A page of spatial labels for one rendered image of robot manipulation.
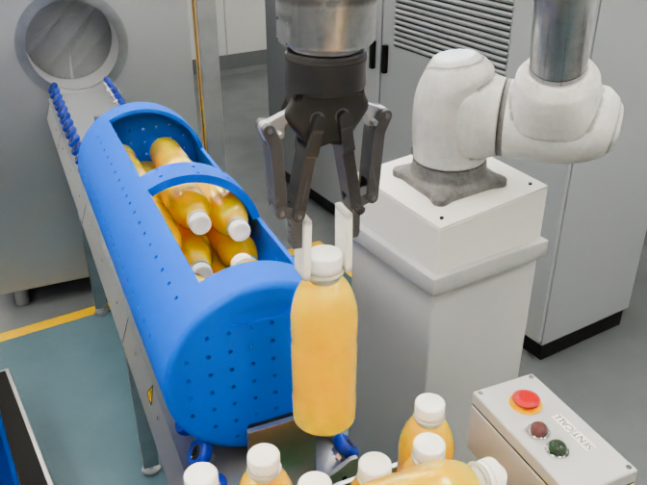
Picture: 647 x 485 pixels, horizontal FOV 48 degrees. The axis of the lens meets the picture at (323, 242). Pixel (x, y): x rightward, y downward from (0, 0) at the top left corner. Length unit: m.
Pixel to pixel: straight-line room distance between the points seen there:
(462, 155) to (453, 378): 0.51
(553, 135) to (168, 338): 0.80
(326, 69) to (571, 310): 2.39
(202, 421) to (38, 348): 2.09
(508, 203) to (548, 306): 1.33
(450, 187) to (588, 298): 1.56
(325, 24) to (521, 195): 0.98
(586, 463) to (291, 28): 0.62
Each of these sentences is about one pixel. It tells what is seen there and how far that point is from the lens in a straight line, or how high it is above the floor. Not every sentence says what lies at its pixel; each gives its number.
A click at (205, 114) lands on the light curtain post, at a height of 1.00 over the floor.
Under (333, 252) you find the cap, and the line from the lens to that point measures 0.77.
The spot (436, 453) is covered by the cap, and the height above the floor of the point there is 1.12.
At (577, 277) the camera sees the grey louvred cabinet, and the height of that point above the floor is 0.34.
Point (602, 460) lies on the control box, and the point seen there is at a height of 1.10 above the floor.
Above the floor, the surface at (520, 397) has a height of 1.11.
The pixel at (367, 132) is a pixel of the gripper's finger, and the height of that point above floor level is 1.50.
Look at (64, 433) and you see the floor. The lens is 2.71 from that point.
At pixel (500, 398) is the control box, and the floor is 1.10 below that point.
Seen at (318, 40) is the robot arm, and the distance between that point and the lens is 0.64.
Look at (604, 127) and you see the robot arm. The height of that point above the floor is 1.30.
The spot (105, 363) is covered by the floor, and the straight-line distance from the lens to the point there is 2.98.
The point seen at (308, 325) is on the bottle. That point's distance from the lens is 0.77.
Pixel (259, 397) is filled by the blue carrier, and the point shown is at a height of 1.04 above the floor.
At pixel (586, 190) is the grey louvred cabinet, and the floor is 0.71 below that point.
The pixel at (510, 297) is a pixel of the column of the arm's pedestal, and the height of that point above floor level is 0.87.
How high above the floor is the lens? 1.75
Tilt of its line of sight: 28 degrees down
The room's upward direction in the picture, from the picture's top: straight up
